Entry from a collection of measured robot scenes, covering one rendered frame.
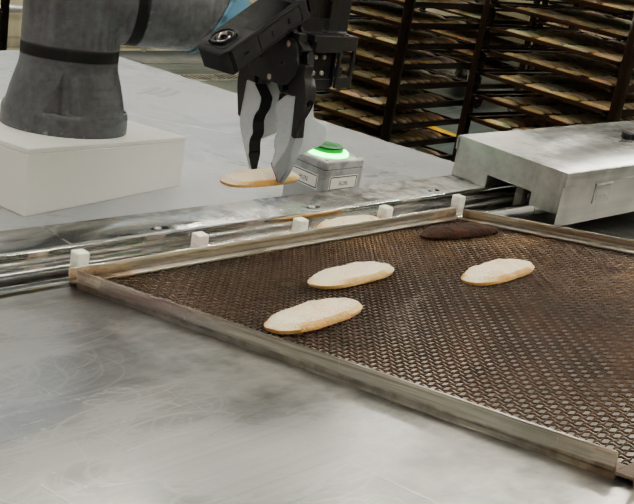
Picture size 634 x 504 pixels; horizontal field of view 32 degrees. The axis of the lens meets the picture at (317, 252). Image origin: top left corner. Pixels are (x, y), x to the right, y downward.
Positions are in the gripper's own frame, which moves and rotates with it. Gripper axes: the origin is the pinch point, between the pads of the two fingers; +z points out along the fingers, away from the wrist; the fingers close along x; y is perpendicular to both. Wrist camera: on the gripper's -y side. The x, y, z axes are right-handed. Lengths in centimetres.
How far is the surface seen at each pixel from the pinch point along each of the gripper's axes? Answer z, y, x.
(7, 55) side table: 11, 28, 100
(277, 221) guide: 8.2, 7.1, 3.8
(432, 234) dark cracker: 3.5, 10.3, -15.0
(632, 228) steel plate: 12, 66, -8
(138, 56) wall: 87, 309, 442
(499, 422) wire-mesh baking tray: -2, -28, -50
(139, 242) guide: 8.4, -11.6, 3.7
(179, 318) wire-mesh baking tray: 2.7, -27.8, -23.0
